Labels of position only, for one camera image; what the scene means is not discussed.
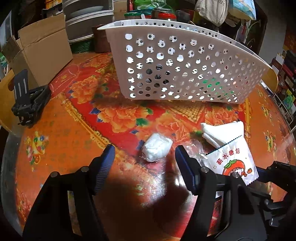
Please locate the white perforated plastic basket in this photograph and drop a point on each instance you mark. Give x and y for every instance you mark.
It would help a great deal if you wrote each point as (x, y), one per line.
(168, 60)

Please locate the white towel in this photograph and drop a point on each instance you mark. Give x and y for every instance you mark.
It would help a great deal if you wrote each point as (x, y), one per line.
(221, 135)

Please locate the wooden chair left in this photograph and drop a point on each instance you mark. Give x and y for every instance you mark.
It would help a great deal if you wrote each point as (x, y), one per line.
(8, 120)

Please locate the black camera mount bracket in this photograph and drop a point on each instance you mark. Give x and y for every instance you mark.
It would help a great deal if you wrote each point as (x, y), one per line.
(29, 104)

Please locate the shelf with boxes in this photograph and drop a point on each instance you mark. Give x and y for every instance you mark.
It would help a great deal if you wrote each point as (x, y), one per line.
(284, 96)

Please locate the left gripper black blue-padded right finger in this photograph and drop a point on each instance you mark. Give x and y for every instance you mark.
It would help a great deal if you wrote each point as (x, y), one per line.
(240, 217)

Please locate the tomato print snack packet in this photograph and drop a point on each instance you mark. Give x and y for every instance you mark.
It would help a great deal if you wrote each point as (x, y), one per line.
(234, 156)

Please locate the wooden chair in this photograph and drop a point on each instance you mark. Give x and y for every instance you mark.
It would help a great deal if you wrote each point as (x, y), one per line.
(8, 120)
(270, 78)

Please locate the blue printed tote bag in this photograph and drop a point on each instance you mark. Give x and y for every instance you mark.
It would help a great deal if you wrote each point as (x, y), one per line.
(242, 9)

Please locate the brown cardboard box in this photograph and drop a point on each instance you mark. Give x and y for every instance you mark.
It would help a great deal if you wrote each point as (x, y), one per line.
(42, 48)

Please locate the beige canvas tote bag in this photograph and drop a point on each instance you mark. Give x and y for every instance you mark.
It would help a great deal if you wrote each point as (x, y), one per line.
(214, 11)

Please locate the grey tiered storage rack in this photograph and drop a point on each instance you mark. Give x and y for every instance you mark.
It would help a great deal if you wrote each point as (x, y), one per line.
(82, 15)

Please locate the green shopping bag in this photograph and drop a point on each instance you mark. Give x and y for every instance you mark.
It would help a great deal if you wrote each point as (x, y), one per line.
(150, 4)

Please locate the clear plastic bag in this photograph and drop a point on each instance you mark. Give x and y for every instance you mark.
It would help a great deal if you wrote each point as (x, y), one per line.
(195, 150)

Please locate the red floral tablecloth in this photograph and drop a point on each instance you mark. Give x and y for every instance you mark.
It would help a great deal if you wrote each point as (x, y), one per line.
(140, 200)

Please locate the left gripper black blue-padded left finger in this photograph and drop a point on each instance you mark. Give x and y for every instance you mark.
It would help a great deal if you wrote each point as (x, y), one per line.
(49, 217)

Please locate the green foil snack bag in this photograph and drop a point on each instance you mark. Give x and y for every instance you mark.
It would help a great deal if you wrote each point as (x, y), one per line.
(217, 88)

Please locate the red-lid pickle jar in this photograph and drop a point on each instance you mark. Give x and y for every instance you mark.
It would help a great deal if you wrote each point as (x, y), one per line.
(163, 14)

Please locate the wooden chair right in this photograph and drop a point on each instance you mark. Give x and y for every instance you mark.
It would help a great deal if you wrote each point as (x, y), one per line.
(270, 78)

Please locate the white soft ball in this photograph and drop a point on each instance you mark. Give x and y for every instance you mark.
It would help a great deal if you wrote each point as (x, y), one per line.
(156, 147)

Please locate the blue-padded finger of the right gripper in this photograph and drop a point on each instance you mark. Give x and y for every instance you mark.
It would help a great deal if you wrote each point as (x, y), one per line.
(263, 174)

